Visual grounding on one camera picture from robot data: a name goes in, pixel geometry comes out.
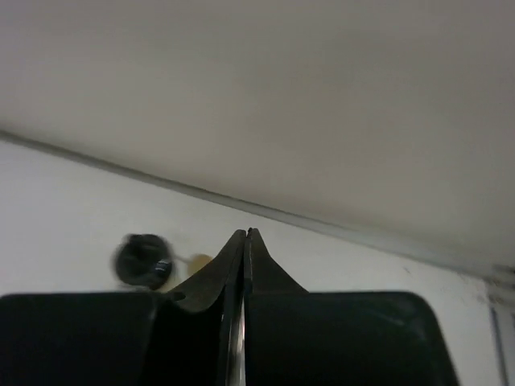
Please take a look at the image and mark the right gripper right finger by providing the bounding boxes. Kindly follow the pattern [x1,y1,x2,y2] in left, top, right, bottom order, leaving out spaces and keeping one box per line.
[243,228,459,385]

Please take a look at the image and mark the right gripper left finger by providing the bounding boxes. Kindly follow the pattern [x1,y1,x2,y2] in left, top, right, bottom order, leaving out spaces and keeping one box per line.
[1,230,245,385]

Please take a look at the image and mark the black knob lid jar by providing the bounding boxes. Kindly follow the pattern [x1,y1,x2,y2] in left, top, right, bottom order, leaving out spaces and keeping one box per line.
[112,233,175,291]

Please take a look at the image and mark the aluminium rail on right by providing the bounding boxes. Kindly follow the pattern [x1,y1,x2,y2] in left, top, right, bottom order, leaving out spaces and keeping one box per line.
[490,307,515,386]

